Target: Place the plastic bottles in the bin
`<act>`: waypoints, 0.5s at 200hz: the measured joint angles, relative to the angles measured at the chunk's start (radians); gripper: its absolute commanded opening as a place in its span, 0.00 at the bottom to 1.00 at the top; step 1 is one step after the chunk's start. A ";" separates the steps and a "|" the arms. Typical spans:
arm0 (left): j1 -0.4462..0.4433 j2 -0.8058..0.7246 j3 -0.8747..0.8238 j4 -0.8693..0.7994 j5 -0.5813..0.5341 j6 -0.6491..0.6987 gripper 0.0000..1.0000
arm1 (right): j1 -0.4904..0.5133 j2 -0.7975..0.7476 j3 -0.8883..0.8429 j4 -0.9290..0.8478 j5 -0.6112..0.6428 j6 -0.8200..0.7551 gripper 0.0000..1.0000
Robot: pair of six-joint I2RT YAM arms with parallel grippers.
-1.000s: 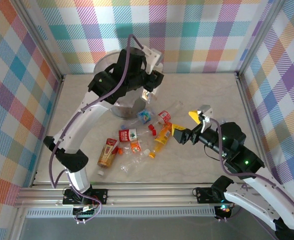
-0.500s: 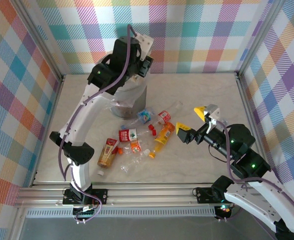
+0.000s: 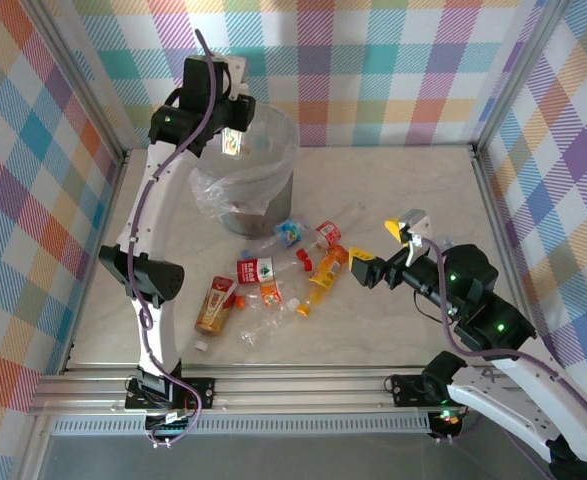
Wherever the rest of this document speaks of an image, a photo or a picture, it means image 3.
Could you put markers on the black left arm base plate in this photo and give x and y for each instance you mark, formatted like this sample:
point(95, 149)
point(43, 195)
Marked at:
point(203, 390)

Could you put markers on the orange juice bottle yellow label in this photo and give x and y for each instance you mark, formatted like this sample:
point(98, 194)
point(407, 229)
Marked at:
point(325, 272)

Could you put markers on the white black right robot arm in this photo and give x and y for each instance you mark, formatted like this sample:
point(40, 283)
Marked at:
point(493, 405)

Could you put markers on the water bottle red green label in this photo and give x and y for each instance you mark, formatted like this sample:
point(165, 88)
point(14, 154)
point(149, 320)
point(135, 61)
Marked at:
point(255, 270)

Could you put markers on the brown tea bottle gold label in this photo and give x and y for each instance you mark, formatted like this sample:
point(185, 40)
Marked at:
point(215, 310)

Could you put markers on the long aluminium base rail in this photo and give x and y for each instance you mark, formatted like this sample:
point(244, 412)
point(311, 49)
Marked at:
point(298, 387)

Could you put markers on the grey metal mesh bin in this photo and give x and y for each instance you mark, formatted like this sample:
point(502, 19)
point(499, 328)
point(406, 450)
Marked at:
point(278, 205)

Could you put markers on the aluminium table side rail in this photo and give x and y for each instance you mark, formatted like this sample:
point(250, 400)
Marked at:
point(75, 345)
point(493, 200)

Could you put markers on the crushed bottle colourful blue label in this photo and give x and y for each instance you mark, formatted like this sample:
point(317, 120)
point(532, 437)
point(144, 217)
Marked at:
point(288, 231)

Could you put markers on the cola bottle red label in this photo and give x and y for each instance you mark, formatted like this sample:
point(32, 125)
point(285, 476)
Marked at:
point(329, 232)

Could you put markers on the small bottle orange cap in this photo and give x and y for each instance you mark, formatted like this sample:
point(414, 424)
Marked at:
point(270, 293)

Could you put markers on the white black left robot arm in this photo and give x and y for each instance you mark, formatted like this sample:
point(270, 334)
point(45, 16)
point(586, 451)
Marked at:
point(165, 205)

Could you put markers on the aluminium upright frame post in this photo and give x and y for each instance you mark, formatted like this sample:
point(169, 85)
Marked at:
point(79, 75)
point(519, 75)

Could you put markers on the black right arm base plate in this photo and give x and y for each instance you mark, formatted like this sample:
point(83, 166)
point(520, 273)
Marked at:
point(405, 392)

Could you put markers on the clear plastic bin liner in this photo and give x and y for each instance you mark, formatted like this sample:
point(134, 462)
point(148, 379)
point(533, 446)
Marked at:
point(213, 192)

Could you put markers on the crushed clear bottle white cap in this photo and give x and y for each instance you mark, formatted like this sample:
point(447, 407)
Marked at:
point(265, 325)

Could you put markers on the clear bottle bird label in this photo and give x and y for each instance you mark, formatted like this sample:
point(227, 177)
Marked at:
point(231, 143)

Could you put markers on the small lit controller board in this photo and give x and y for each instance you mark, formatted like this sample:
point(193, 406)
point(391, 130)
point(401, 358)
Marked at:
point(447, 416)

